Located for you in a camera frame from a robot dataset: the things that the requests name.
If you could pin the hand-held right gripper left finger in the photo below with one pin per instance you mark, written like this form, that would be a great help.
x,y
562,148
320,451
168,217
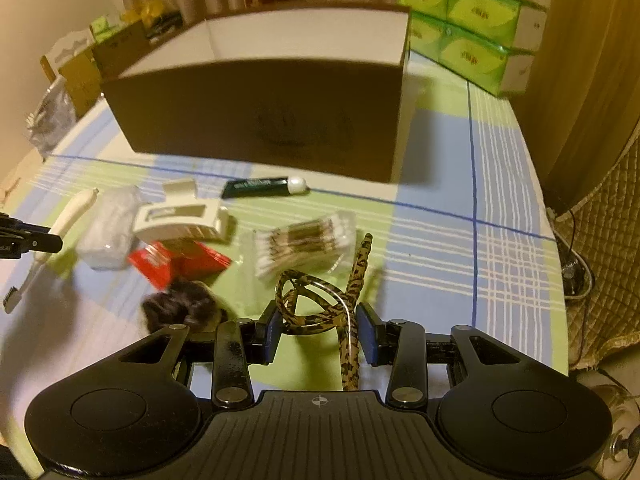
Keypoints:
x,y
269,334

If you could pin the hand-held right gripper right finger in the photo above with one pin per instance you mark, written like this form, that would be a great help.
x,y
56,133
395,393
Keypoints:
x,y
366,334

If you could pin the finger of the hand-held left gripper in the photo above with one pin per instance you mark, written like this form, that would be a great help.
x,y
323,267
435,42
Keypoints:
x,y
35,240

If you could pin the leopard print hair clip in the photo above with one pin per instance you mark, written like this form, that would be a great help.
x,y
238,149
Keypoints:
x,y
348,360

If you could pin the clear plastic floss pick pack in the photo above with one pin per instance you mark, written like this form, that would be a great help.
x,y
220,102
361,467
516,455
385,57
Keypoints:
x,y
107,230

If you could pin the dark furry scrunchie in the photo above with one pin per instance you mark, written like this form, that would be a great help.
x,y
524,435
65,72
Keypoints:
x,y
180,302

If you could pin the cotton swab pack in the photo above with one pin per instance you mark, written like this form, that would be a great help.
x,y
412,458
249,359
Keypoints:
x,y
300,240

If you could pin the red snack packet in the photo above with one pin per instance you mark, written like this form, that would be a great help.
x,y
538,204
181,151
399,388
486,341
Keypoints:
x,y
165,262

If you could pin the white hair claw clip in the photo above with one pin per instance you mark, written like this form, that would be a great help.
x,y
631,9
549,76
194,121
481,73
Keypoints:
x,y
175,220

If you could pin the brown cardboard box white inside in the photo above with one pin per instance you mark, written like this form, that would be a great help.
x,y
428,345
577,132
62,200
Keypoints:
x,y
250,110

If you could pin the clear plastic bag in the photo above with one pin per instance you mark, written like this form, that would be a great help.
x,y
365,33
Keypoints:
x,y
47,115

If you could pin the yellow brown cardboard box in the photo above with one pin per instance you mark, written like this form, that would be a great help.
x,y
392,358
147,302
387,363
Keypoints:
x,y
82,82

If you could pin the brown cardboard carton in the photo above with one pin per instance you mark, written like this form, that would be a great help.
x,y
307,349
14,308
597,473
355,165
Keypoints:
x,y
120,50

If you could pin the small green packet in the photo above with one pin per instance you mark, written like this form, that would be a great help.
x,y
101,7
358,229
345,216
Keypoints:
x,y
106,27

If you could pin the quilted beige chair cover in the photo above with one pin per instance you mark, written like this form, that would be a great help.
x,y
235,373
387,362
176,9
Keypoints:
x,y
605,240

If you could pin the stack of green tissue packs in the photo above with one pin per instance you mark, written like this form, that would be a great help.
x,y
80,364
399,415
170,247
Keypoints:
x,y
470,10

